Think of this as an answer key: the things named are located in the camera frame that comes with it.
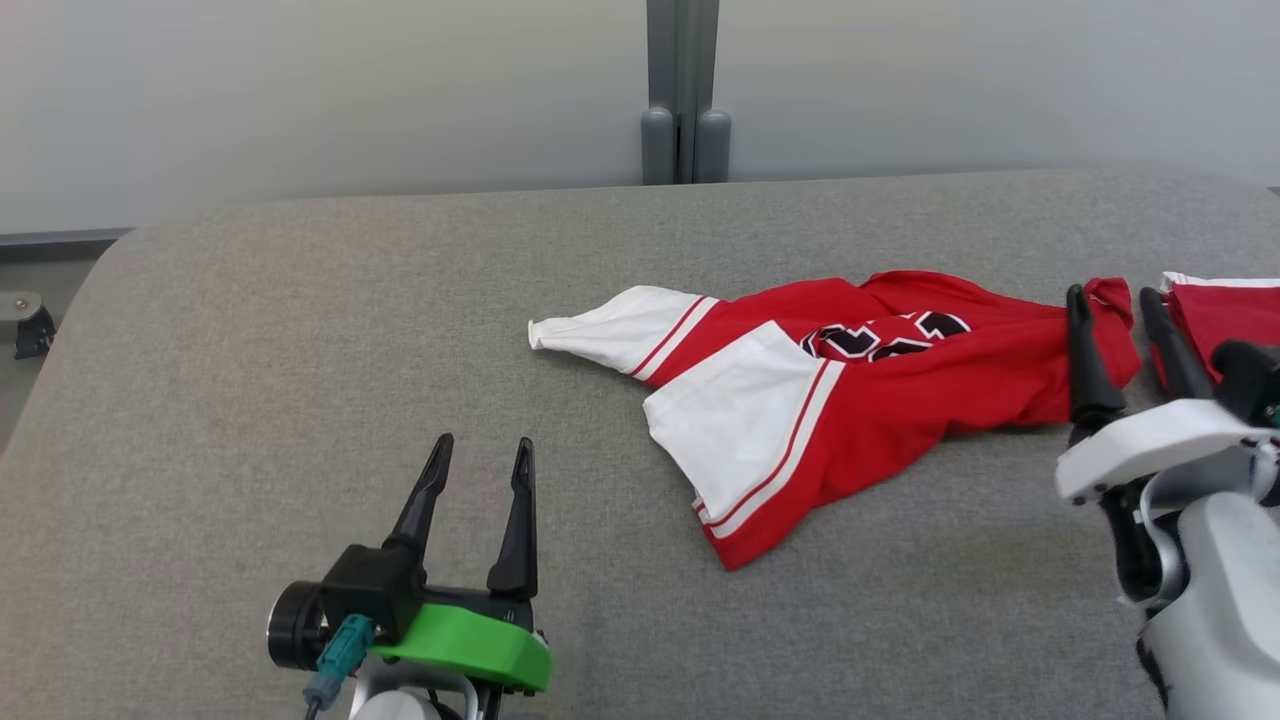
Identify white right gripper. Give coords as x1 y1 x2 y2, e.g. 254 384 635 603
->
1055 284 1277 502

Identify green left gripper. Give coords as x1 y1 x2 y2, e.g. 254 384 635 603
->
368 432 554 696

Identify red shorts with white stripe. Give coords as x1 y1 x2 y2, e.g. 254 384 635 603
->
1158 271 1280 387

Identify red and white basketball jersey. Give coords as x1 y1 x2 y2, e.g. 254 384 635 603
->
527 270 1144 572

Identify small grey floor fixture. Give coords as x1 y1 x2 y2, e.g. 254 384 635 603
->
0 290 58 361

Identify teal left camera cable plug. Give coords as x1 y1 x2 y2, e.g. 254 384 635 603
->
303 614 374 720

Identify grey metal partition post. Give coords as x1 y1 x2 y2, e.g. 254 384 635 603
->
640 0 733 187

